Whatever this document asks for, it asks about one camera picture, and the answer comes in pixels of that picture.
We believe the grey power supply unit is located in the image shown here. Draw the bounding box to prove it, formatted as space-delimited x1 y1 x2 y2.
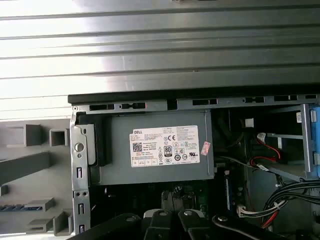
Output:
88 109 216 186

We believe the red and black wire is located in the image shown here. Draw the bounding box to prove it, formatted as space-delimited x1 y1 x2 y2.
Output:
249 133 283 166

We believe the black cable bundle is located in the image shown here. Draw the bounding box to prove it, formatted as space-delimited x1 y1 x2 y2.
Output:
259 179 320 227

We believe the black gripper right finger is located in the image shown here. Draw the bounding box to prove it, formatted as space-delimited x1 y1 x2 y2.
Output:
177 209 288 240

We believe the coloured wires white connector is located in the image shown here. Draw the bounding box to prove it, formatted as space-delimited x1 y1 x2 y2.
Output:
236 203 281 230

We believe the grey parts rack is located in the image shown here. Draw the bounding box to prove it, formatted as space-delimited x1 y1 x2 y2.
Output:
0 119 75 236

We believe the grey metal drive cage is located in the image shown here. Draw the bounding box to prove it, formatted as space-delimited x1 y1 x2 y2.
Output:
249 102 315 182

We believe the black open PC case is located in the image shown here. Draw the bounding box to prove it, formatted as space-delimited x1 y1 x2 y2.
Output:
67 89 320 240

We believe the blue plastic drive latch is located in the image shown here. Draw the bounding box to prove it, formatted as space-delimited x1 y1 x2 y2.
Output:
308 101 320 179

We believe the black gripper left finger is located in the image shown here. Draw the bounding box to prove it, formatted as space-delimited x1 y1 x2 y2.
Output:
71 209 177 240

